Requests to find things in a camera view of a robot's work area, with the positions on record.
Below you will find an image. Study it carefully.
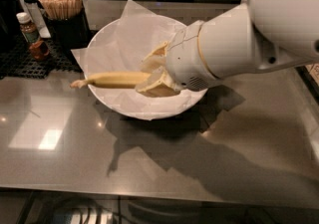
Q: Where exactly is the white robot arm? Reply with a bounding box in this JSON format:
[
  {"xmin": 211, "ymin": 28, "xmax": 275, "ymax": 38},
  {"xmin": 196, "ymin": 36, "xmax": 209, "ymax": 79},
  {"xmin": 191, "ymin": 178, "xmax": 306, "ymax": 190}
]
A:
[{"xmin": 136, "ymin": 0, "xmax": 319, "ymax": 97}]

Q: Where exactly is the yellow banana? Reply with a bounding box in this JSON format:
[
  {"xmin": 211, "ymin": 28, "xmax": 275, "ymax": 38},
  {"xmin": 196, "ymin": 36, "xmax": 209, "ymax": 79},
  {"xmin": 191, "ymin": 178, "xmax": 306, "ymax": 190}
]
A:
[{"xmin": 70, "ymin": 72, "xmax": 150, "ymax": 89}]

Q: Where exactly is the bundle of wooden chopsticks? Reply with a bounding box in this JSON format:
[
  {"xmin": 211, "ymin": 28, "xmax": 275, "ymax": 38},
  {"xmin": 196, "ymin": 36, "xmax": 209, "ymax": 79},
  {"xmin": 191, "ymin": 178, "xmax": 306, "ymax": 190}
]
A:
[{"xmin": 38, "ymin": 0, "xmax": 83, "ymax": 20}]

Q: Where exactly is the white flat packet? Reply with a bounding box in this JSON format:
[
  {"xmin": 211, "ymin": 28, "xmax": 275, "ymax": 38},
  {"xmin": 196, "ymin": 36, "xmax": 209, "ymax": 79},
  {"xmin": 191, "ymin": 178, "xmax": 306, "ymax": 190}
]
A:
[{"xmin": 19, "ymin": 0, "xmax": 51, "ymax": 39}]

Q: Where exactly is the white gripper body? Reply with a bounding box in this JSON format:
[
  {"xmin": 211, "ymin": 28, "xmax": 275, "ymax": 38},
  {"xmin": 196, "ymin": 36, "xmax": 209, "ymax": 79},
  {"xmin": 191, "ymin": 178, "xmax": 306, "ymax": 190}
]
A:
[{"xmin": 165, "ymin": 21, "xmax": 221, "ymax": 92}]

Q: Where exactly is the white bowl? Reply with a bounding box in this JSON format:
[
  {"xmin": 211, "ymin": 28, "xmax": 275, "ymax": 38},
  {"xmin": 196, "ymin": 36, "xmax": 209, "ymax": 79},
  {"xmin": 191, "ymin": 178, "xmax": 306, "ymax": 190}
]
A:
[{"xmin": 83, "ymin": 15, "xmax": 208, "ymax": 120}]

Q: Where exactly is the white paper liner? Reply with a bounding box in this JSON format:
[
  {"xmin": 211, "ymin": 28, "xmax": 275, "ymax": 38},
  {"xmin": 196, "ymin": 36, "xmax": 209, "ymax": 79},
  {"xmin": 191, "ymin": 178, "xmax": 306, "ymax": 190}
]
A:
[{"xmin": 70, "ymin": 0, "xmax": 208, "ymax": 121}]

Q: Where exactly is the small brown sauce bottle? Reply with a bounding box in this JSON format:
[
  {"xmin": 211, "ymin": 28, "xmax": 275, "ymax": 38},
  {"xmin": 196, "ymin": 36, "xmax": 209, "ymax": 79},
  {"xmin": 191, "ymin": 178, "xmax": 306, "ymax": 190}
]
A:
[{"xmin": 29, "ymin": 40, "xmax": 50, "ymax": 61}]

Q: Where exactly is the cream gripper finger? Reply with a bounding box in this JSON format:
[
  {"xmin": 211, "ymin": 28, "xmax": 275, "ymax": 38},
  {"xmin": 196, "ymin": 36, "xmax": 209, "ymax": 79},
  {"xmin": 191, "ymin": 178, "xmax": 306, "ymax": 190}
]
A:
[
  {"xmin": 141, "ymin": 41, "xmax": 168, "ymax": 73},
  {"xmin": 135, "ymin": 67, "xmax": 182, "ymax": 98}
]

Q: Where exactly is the small white-capped sauce bottle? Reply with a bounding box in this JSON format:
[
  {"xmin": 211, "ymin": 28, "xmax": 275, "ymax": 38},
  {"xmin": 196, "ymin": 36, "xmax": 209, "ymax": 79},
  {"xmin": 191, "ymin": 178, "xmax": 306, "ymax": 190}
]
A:
[{"xmin": 16, "ymin": 12, "xmax": 40, "ymax": 44}]

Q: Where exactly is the black container at left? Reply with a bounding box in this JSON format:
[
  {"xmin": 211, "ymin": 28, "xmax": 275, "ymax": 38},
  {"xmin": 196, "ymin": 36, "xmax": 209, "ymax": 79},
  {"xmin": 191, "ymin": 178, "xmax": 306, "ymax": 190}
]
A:
[{"xmin": 0, "ymin": 0, "xmax": 23, "ymax": 52}]

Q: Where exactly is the black chopstick holder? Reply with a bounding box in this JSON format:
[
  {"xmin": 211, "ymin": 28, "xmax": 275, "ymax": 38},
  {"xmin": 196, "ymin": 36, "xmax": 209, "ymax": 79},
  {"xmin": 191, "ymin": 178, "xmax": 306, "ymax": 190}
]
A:
[{"xmin": 45, "ymin": 8, "xmax": 92, "ymax": 63}]

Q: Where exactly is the black grid mat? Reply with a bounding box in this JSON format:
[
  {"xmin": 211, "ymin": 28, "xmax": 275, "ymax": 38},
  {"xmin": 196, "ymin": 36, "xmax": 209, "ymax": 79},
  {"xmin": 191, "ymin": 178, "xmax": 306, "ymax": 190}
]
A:
[{"xmin": 0, "ymin": 33, "xmax": 82, "ymax": 79}]

